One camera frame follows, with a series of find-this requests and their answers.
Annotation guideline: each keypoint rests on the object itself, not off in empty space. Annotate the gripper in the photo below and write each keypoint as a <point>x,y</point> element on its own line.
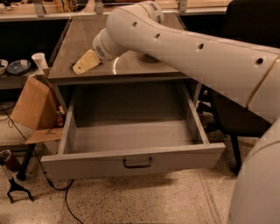
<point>99,48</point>

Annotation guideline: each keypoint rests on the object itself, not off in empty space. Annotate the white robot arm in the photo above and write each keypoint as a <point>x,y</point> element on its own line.
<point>245,73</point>

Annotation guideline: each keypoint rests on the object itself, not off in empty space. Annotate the grey drawer cabinet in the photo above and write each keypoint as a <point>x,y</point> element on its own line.
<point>128,79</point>

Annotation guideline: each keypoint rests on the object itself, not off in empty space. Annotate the open grey top drawer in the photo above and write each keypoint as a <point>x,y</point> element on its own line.
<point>97,138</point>

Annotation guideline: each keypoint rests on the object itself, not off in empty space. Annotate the white paper cup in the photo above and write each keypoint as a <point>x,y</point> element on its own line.
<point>40,60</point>

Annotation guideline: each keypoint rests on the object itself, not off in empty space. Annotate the long background workbench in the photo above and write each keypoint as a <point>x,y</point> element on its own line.
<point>25,10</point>

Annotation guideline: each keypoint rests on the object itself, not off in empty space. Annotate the brown cardboard box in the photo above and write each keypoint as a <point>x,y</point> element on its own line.
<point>36,109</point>

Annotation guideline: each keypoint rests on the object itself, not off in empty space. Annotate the dark blue plate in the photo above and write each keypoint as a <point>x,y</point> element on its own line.
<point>19,67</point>

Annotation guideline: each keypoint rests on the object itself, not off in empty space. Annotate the grey side shelf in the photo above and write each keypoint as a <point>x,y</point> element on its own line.
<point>12,81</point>

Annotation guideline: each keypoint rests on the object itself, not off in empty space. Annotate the white bowl at left edge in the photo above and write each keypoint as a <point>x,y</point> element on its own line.
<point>3,66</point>

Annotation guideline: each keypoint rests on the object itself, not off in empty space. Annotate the black grabber tool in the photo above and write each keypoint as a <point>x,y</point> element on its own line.
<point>10,163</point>

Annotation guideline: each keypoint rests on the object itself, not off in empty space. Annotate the black table leg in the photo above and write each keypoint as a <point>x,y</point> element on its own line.
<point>23,167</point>

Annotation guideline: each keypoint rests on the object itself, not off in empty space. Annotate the black office chair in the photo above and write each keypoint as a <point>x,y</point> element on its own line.
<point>233,110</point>

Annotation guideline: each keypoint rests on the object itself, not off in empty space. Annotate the black drawer handle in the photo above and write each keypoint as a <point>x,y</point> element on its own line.
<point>133,164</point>

